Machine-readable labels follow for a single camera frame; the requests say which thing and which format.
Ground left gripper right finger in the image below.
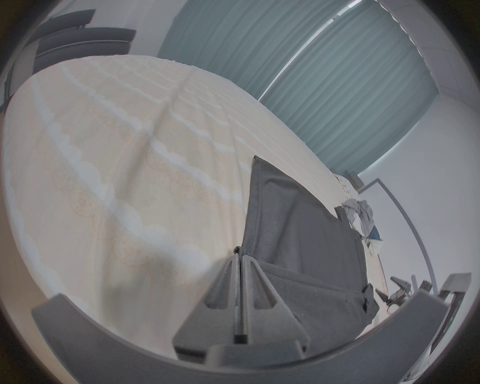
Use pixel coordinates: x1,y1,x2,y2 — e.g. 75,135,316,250
240,255,310,354

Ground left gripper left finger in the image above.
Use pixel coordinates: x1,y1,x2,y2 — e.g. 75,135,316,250
173,255,241,364

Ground black trousers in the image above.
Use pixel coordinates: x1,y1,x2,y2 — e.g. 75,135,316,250
233,155,380,347

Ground pile of clothes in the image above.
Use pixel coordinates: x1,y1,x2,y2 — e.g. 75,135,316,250
335,199,385,257

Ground bed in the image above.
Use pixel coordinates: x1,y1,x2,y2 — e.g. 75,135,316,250
0,54,436,347

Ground grey bedside table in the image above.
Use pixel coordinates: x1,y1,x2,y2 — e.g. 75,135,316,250
343,170,364,190

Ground blue-green curtain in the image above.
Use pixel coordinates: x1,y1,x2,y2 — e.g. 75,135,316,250
157,0,359,101
259,0,440,177

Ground black chest of drawers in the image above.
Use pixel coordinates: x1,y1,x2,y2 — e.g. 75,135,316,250
4,8,136,109

